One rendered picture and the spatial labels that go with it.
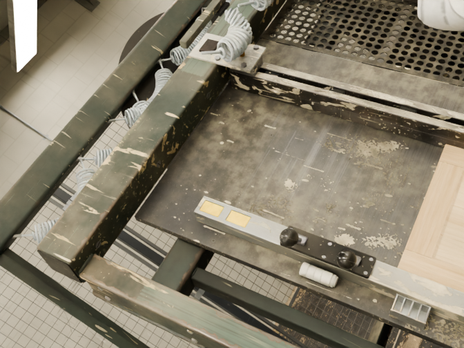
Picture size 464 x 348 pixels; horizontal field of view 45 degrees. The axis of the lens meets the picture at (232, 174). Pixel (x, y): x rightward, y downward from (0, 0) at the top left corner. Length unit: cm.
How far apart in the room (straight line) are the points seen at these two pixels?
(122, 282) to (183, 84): 55
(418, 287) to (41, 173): 118
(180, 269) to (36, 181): 69
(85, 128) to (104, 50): 491
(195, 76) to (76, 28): 546
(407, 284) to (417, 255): 9
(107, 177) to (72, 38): 555
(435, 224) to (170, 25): 132
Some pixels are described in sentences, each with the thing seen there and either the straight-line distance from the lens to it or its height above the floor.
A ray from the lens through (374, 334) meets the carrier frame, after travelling 241.
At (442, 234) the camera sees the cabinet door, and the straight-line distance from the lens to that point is 130.
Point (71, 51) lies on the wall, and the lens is 675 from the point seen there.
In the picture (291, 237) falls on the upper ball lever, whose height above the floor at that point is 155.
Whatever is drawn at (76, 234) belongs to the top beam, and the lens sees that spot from 128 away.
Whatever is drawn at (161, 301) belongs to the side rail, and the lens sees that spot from 120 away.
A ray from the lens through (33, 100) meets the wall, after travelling 643.
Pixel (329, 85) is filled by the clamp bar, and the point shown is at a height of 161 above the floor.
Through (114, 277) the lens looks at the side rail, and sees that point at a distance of 125.
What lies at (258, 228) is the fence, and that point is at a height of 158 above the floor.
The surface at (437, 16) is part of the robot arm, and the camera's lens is 115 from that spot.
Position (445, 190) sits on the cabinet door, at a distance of 136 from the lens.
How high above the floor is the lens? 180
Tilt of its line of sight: 4 degrees down
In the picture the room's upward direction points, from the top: 55 degrees counter-clockwise
